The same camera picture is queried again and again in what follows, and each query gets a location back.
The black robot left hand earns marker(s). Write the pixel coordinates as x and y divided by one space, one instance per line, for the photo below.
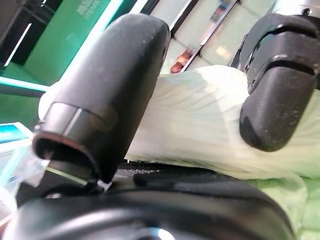
100 87

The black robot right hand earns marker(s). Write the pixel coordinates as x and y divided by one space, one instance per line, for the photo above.
275 112

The pale green napa cabbage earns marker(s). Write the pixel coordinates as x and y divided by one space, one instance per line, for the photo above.
195 120

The green printed sign board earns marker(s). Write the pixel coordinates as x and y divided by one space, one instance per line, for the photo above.
62 50

